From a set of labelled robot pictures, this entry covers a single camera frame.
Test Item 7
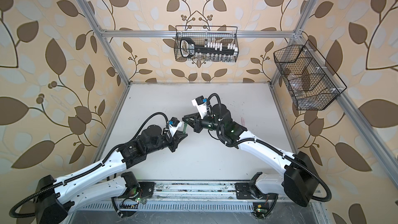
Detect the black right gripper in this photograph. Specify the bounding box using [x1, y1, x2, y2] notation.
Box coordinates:
[183, 111, 224, 134]

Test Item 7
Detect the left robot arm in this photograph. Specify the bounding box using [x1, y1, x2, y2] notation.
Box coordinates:
[9, 117, 188, 224]

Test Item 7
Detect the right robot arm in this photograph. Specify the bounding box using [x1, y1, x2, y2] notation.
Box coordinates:
[182, 93, 332, 207]

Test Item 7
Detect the black tool in basket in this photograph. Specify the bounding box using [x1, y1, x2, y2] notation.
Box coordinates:
[178, 37, 239, 58]

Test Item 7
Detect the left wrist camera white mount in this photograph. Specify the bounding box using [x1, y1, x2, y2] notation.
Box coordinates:
[168, 117, 182, 137]

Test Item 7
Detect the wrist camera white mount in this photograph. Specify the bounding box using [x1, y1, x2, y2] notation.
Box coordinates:
[168, 117, 182, 137]
[192, 96, 207, 119]

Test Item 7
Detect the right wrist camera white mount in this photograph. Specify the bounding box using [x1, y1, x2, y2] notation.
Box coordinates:
[192, 96, 207, 119]

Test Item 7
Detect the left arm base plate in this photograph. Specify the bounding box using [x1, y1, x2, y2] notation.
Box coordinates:
[116, 180, 155, 201]

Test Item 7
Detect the black wire basket back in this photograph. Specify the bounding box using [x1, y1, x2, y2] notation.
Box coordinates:
[174, 24, 239, 63]

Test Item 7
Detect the black wire basket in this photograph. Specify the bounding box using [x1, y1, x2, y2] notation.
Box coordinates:
[174, 24, 239, 63]
[273, 40, 347, 111]

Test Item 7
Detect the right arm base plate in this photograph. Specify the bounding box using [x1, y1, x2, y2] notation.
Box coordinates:
[235, 182, 278, 201]

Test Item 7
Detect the black wire basket right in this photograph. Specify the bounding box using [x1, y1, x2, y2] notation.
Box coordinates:
[273, 40, 347, 111]

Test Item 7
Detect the aluminium cage frame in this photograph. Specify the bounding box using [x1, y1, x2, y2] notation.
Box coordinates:
[55, 0, 398, 224]

